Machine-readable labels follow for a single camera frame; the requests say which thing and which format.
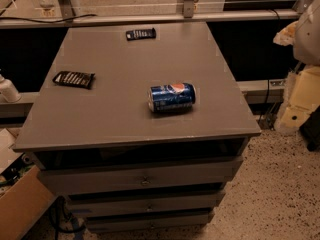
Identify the blue rxbar blueberry wrapper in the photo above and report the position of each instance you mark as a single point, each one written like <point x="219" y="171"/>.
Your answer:
<point x="139" y="34"/>

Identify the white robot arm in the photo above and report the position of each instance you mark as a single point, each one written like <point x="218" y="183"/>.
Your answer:
<point x="301" y="96"/>

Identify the blue pepsi can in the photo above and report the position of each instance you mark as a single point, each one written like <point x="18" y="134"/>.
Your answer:
<point x="171" y="97"/>

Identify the black rxbar chocolate wrapper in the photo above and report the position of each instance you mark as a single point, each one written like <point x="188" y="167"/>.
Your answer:
<point x="74" y="79"/>

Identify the grey drawer cabinet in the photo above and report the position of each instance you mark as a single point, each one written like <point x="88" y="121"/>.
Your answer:
<point x="121" y="166"/>

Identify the white pipe fitting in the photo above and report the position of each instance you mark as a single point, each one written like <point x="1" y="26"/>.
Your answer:
<point x="8" y="90"/>

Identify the cardboard box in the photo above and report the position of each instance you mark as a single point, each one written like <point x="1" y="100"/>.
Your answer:
<point x="23" y="198"/>

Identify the metal frame rail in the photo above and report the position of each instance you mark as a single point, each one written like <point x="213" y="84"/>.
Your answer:
<point x="83" y="13"/>

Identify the black cable loop floor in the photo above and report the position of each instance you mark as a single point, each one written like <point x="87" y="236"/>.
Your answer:
<point x="64" y="222"/>

